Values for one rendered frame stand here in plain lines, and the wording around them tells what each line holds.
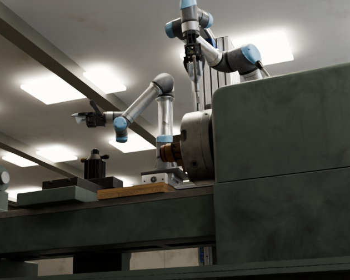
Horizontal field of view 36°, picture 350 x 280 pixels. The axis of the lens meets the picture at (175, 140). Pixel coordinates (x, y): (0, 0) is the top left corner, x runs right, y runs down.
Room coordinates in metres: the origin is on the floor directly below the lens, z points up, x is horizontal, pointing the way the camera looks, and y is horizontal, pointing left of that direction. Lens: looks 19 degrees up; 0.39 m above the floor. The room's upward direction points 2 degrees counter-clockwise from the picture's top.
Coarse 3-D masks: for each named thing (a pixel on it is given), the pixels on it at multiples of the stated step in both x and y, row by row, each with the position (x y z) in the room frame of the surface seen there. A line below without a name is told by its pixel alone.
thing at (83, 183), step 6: (54, 180) 2.21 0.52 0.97; (60, 180) 2.20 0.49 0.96; (66, 180) 2.19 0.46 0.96; (72, 180) 2.18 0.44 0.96; (78, 180) 2.17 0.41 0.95; (84, 180) 2.22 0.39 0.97; (42, 186) 2.23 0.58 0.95; (48, 186) 2.22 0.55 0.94; (54, 186) 2.21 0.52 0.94; (60, 186) 2.20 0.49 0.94; (66, 186) 2.19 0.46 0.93; (78, 186) 2.17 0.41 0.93; (84, 186) 2.22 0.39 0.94; (90, 186) 2.26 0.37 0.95; (96, 186) 2.31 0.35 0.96; (96, 192) 2.31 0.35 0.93
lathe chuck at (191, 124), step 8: (192, 112) 2.10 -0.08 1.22; (200, 112) 2.06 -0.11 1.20; (184, 120) 2.05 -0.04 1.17; (192, 120) 2.04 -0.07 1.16; (200, 120) 2.02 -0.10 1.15; (184, 128) 2.03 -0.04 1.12; (192, 128) 2.02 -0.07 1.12; (200, 128) 2.01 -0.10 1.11; (192, 136) 2.01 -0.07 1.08; (200, 136) 2.00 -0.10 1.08; (184, 144) 2.03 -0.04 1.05; (192, 144) 2.02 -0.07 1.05; (200, 144) 2.01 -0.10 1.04; (184, 152) 2.04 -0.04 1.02; (192, 152) 2.03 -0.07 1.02; (200, 152) 2.02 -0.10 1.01; (184, 160) 2.06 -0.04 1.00; (192, 160) 2.05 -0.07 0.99; (200, 160) 2.04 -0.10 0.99; (192, 168) 2.07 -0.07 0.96; (200, 168) 2.06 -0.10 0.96; (192, 176) 2.11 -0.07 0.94; (200, 176) 2.10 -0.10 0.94; (208, 176) 2.09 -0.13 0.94; (200, 184) 2.18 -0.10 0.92
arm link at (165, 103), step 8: (160, 96) 2.98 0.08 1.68; (168, 96) 2.98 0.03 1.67; (160, 104) 3.00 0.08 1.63; (168, 104) 3.00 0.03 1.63; (160, 112) 3.00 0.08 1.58; (168, 112) 3.00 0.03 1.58; (160, 120) 3.00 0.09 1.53; (168, 120) 3.00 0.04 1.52; (160, 128) 3.01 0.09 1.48; (168, 128) 2.99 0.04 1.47
